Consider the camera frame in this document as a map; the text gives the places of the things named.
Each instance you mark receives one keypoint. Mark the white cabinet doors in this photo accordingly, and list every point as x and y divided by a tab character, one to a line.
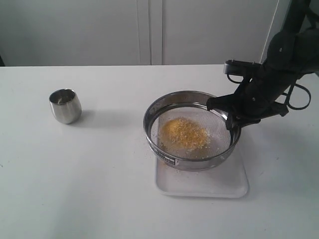
136	32

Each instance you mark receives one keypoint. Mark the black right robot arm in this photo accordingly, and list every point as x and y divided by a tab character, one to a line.
294	51

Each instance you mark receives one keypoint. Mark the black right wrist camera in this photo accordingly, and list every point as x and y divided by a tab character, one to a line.
240	68

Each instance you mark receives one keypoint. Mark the yellow and white grain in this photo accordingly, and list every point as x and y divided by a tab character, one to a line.
184	138

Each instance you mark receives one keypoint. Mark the clear plastic tray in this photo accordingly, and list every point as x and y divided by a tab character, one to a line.
228	180

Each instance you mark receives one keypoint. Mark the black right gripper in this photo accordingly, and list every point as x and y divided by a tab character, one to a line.
254	99

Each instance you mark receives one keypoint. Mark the round steel mesh sieve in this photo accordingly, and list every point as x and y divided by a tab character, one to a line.
191	105

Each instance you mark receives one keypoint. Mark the stainless steel cup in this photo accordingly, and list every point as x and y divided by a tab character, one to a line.
65	106

